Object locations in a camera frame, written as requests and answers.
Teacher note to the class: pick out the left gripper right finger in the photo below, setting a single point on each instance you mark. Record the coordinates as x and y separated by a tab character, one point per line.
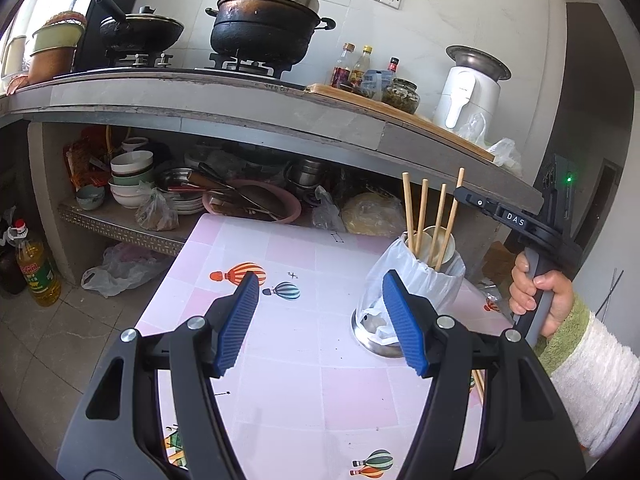
525	431

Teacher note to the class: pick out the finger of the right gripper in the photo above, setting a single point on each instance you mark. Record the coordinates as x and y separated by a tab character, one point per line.
484	204

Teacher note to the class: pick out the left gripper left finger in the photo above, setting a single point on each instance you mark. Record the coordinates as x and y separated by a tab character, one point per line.
150	410

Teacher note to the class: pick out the right forearm fleece sleeve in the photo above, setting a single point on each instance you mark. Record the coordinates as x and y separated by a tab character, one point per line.
596	376

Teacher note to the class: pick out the white kitchen appliance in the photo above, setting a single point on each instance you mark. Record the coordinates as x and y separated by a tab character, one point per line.
471	91

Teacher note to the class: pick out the cardboard box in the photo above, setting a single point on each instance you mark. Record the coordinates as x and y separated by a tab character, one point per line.
498	263

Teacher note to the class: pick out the white plastic bag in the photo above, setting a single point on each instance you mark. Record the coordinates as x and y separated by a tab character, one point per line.
507	156

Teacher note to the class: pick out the wooden cutting board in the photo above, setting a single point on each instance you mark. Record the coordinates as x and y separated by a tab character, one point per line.
391	113

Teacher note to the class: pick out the white plastic bag liner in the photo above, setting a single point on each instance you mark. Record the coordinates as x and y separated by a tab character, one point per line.
440	288

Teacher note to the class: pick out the yellow food bag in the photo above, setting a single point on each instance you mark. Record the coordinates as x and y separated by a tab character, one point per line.
373	214

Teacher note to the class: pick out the red cap condiment bottle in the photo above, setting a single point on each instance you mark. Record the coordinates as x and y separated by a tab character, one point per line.
389	74

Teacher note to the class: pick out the steel utensil holder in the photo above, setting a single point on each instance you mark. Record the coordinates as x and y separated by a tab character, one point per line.
376	335

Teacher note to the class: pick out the cooking oil bottle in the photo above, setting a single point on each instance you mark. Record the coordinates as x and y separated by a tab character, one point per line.
35	264

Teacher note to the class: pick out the pink tablecloth table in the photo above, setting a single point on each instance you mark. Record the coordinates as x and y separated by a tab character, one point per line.
304	400

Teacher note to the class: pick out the gas stove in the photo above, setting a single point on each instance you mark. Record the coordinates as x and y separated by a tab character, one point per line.
210	64

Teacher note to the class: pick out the stack of bowls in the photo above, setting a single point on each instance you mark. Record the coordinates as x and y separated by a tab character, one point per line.
128	169

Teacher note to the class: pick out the black cooking pot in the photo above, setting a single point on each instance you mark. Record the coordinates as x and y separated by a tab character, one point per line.
267	31

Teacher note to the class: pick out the black frying pan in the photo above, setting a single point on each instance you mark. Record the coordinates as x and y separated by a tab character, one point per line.
144	32

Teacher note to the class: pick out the enamel basin stack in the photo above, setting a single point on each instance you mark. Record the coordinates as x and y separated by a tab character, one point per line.
55	45

